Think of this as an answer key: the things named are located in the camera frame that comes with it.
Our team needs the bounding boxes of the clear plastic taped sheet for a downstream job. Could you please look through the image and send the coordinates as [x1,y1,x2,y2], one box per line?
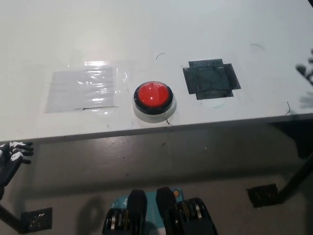
[44,66,120,114]

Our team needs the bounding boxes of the black table leg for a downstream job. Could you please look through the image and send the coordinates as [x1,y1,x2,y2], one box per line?
[0,202,28,234]
[278,151,313,204]

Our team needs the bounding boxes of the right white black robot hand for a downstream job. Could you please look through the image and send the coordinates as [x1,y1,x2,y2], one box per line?
[295,48,313,109]

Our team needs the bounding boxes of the black floor tape patch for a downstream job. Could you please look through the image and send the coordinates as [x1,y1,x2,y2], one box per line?
[246,183,282,209]
[20,207,53,234]

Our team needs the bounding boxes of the black robot torso teal tops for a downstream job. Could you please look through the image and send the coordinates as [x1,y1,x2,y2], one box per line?
[102,187,219,235]

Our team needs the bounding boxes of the red dome push button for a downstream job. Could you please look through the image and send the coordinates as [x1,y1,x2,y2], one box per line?
[132,80,177,123]

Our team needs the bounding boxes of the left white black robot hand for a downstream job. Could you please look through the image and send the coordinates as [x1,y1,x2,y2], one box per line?
[0,141,35,188]

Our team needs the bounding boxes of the black tape patch on table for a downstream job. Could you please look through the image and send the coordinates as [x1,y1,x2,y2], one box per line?
[182,58,242,101]

